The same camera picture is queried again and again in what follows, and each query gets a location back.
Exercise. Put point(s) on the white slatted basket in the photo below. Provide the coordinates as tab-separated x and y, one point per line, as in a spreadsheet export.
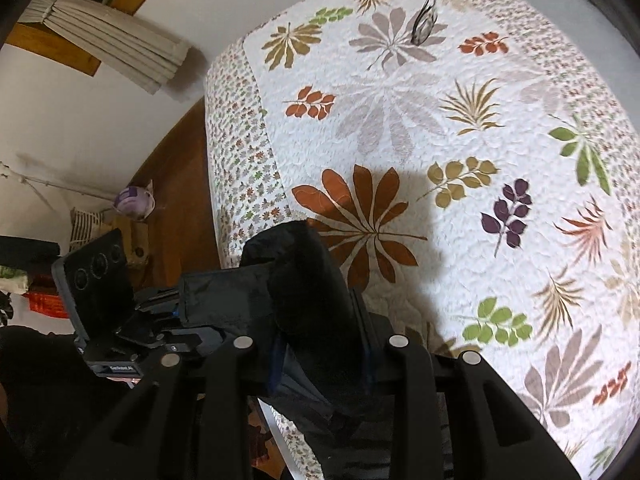
86	227

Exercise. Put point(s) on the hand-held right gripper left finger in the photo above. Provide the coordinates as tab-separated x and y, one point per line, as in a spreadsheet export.
230	385

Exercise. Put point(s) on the wooden framed window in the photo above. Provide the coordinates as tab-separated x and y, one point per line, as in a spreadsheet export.
55	47

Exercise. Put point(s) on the black pants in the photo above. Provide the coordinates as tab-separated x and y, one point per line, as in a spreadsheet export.
300	285

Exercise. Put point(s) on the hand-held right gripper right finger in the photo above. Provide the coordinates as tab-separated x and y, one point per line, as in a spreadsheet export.
415	385

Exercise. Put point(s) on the beige curtain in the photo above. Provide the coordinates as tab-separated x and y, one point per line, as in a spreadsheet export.
115	35

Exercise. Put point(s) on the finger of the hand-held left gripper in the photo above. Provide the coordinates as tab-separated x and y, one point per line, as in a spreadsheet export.
157	302
192	342

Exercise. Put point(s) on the floral quilt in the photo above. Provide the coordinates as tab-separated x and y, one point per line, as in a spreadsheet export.
450	110

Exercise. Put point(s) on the thin white pole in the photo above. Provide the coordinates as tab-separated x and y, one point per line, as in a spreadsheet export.
60	185

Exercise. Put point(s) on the person's left forearm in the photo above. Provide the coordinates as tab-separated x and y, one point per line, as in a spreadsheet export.
45	400

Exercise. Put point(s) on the purple and white bag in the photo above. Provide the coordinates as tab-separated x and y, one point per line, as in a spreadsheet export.
132	202

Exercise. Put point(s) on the red plastic basket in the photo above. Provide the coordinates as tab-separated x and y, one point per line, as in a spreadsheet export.
47	302

